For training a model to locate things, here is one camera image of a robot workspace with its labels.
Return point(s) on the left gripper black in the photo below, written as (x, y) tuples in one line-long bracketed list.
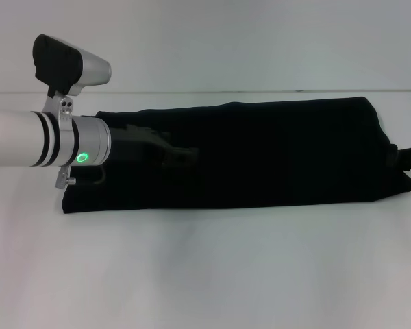
[(137, 144)]

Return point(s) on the black shirt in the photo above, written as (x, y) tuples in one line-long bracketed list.
[(277, 154)]

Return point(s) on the left robot arm silver white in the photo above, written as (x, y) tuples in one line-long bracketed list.
[(37, 140)]

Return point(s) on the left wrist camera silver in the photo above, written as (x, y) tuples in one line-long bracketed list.
[(68, 68)]

